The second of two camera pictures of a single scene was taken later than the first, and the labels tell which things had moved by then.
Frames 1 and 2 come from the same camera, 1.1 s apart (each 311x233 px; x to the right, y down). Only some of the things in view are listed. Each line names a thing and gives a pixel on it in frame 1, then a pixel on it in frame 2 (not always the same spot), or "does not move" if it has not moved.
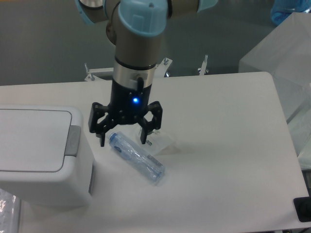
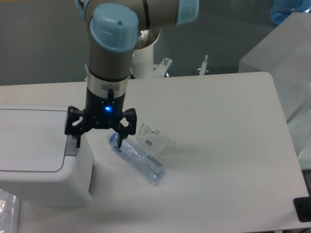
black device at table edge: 302,207 does not move
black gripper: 127,105 to 102,113
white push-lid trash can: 45,158 does not move
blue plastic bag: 281,9 does not move
